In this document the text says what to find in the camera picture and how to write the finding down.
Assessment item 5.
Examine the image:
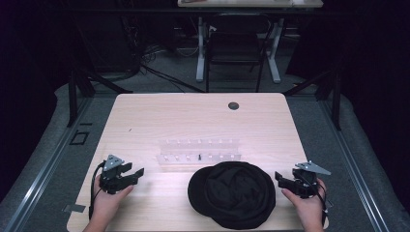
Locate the black chair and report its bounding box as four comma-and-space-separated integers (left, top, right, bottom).
204, 13, 273, 94

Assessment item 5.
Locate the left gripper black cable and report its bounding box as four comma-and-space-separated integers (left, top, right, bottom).
88, 161, 106, 221

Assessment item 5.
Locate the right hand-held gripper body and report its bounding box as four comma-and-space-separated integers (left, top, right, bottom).
290, 160, 333, 199

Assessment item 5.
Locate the black metal stand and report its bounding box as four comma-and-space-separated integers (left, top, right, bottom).
66, 68, 133, 128
282, 68, 343, 131

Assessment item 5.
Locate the black cloth hat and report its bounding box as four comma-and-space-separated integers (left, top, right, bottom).
187, 160, 278, 231

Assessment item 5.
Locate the person's left hand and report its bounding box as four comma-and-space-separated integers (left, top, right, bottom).
92, 174, 135, 224

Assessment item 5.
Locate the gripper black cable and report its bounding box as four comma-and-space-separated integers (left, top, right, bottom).
88, 161, 106, 221
303, 175, 329, 227

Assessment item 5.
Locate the person's right hand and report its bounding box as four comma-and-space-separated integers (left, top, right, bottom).
280, 178, 328, 226

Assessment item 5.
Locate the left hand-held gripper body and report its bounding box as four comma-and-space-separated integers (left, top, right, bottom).
99, 154, 134, 195

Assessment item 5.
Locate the metal floor rail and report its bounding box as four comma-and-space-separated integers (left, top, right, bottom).
1, 96, 95, 232
317, 99, 392, 232

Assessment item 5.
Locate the clear acrylic peg rack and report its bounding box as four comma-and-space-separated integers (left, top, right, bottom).
156, 137, 243, 166

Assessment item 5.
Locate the white cable bundle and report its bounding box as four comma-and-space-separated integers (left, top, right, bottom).
143, 43, 200, 60

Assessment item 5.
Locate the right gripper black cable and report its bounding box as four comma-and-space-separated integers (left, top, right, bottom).
303, 175, 329, 227

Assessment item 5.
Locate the white-legged desk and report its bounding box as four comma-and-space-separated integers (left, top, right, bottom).
177, 0, 324, 84

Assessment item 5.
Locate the black floor cable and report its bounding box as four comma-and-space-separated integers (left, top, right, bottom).
138, 63, 206, 94

